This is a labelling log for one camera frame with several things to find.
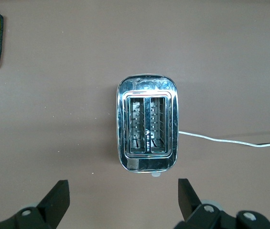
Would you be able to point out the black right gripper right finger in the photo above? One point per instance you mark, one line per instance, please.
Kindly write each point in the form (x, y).
(187, 205)

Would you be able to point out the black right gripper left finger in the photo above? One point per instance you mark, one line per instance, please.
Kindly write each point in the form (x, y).
(53, 205)

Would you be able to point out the chrome two-slot toaster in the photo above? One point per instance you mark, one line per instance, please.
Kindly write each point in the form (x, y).
(146, 162)

